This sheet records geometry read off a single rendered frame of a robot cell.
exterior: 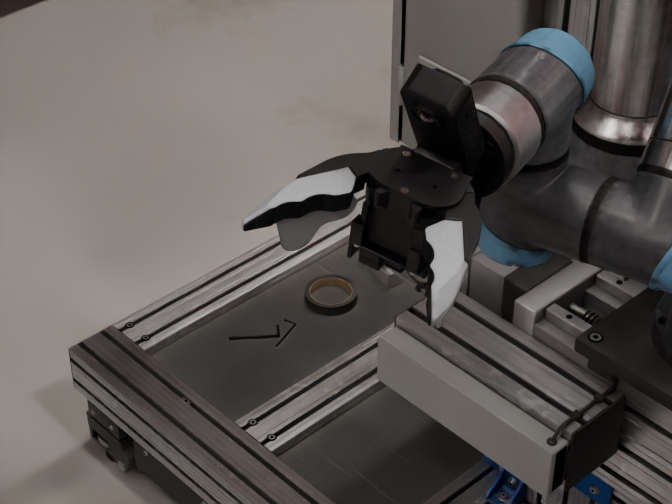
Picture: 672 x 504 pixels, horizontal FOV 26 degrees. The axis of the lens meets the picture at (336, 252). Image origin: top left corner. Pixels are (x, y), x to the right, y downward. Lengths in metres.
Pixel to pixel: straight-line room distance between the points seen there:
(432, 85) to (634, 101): 0.47
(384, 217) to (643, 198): 0.24
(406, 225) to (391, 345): 0.65
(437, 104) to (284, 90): 2.56
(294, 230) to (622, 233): 0.28
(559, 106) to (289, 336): 1.38
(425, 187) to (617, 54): 0.43
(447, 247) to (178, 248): 2.07
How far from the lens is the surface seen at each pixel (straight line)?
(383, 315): 2.52
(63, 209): 3.18
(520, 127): 1.11
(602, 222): 1.19
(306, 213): 1.02
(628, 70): 1.42
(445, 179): 1.04
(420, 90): 0.99
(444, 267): 0.97
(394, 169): 1.04
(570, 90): 1.18
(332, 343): 2.47
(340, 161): 1.04
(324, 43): 3.73
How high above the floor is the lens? 1.83
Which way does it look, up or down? 38 degrees down
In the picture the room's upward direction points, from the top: straight up
